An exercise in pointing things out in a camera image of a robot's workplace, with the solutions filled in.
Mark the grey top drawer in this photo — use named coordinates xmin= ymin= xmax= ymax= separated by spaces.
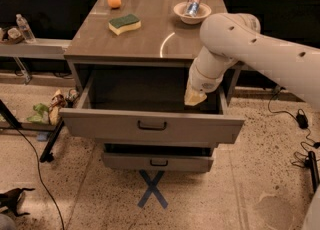
xmin=61 ymin=68 xmax=244 ymax=147

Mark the grey drawer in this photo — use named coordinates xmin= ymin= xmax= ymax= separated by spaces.
xmin=61 ymin=68 xmax=244 ymax=147
xmin=102 ymin=153 xmax=213 ymax=173

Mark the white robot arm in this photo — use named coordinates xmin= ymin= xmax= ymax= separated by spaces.
xmin=185 ymin=13 xmax=320 ymax=230

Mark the grey drawer cabinet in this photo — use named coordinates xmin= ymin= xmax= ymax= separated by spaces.
xmin=65 ymin=0 xmax=239 ymax=159

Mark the grey bottom drawer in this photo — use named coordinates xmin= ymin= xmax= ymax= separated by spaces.
xmin=102 ymin=153 xmax=213 ymax=173

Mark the white bowl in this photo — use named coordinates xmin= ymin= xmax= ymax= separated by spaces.
xmin=173 ymin=2 xmax=212 ymax=25

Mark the blue silver drink can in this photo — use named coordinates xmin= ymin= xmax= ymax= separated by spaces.
xmin=184 ymin=0 xmax=201 ymax=17

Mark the blue tape cross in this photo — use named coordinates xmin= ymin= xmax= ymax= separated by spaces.
xmin=138 ymin=170 xmax=168 ymax=209

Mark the green yellow sponge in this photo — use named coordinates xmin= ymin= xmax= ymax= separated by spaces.
xmin=108 ymin=14 xmax=141 ymax=35

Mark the orange fruit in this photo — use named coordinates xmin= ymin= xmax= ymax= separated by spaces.
xmin=107 ymin=0 xmax=121 ymax=9

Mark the black stand right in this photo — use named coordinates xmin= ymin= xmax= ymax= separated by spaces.
xmin=307 ymin=151 xmax=320 ymax=192

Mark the green snack bag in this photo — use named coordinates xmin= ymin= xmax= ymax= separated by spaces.
xmin=27 ymin=103 xmax=49 ymax=124

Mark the black tripod leg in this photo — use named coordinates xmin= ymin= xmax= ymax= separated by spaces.
xmin=39 ymin=119 xmax=64 ymax=163

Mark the clear plastic water bottle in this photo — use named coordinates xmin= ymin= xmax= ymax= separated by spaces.
xmin=16 ymin=14 xmax=36 ymax=43

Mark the round dish with items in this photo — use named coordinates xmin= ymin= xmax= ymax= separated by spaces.
xmin=0 ymin=26 xmax=23 ymax=45

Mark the black power adapter cable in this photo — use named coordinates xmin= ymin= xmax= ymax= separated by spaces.
xmin=267 ymin=88 xmax=320 ymax=168

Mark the black floor cable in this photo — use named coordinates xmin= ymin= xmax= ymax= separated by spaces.
xmin=13 ymin=127 xmax=66 ymax=230

